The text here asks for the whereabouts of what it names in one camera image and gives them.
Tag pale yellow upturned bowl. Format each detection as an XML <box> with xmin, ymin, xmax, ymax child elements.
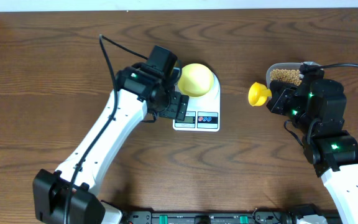
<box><xmin>177</xmin><ymin>63</ymin><xmax>214</xmax><ymax>98</ymax></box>

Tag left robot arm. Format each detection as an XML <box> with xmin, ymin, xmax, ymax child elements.
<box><xmin>33</xmin><ymin>46</ymin><xmax>189</xmax><ymax>223</ymax></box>

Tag white digital kitchen scale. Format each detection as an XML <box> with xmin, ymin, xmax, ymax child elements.
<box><xmin>173</xmin><ymin>73</ymin><xmax>221</xmax><ymax>132</ymax></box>

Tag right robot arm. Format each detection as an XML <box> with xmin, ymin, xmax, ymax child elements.
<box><xmin>266</xmin><ymin>62</ymin><xmax>358</xmax><ymax>223</ymax></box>

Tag soybeans in container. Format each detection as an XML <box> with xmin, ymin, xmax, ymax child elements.
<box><xmin>270</xmin><ymin>69</ymin><xmax>301</xmax><ymax>86</ymax></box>

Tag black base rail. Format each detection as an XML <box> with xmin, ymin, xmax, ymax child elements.
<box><xmin>116</xmin><ymin>203</ymin><xmax>338</xmax><ymax>224</ymax></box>

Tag yellow plastic measuring scoop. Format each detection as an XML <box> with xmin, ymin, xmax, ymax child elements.
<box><xmin>248</xmin><ymin>82</ymin><xmax>272</xmax><ymax>106</ymax></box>

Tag clear plastic container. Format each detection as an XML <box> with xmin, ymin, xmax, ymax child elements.
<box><xmin>266</xmin><ymin>62</ymin><xmax>313</xmax><ymax>97</ymax></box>

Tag left black cable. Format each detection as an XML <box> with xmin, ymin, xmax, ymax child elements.
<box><xmin>63</xmin><ymin>34</ymin><xmax>150</xmax><ymax>224</ymax></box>

